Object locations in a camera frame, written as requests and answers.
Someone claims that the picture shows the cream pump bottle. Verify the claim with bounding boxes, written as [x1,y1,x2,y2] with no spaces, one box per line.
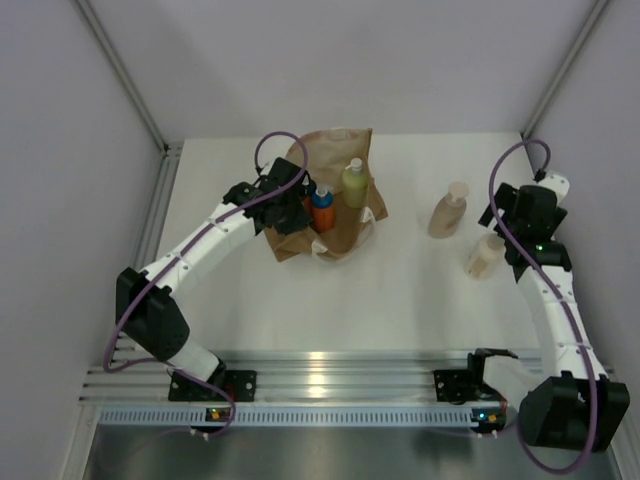
[465,233,506,280]

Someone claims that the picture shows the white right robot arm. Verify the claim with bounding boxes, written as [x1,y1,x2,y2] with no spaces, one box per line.
[465,183,630,453]

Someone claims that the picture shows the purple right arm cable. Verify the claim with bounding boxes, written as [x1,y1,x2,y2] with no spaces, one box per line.
[487,139,601,473]

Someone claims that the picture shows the left aluminium frame post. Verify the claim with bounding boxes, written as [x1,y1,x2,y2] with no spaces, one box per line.
[71,0,169,155]

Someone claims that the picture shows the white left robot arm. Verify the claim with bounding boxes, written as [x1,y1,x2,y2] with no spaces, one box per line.
[116,157,311,400]

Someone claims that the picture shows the aluminium mounting rail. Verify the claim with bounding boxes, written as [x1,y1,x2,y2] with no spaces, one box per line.
[79,350,467,404]

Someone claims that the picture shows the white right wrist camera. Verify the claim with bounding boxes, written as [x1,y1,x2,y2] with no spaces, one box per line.
[538,171,570,205]

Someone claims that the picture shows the yellow-green pump bottle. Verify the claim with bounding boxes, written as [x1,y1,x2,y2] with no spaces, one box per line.
[342,158,369,209]

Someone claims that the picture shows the beige round pump bottle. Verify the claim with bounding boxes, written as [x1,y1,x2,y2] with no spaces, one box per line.
[428,181,469,239]

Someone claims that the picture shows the orange bottle blue cap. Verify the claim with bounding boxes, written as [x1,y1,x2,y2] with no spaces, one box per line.
[304,185,336,233]

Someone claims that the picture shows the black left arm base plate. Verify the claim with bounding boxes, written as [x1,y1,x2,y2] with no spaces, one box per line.
[167,368,258,403]

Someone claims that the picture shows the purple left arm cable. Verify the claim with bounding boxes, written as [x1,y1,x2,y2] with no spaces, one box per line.
[101,130,308,374]

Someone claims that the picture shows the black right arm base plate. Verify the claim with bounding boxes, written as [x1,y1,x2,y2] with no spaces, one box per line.
[433,369,500,405]

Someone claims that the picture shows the right aluminium frame post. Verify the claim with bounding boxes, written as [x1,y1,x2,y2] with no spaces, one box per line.
[520,0,615,140]

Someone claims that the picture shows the aluminium frame post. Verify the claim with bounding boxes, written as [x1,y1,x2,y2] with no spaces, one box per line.
[71,0,169,155]
[520,0,615,140]

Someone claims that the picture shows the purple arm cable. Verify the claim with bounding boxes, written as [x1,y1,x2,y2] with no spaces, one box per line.
[487,139,601,473]
[101,130,308,374]

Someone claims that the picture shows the perforated grey cable duct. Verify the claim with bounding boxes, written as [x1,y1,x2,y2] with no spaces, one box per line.
[97,406,506,427]

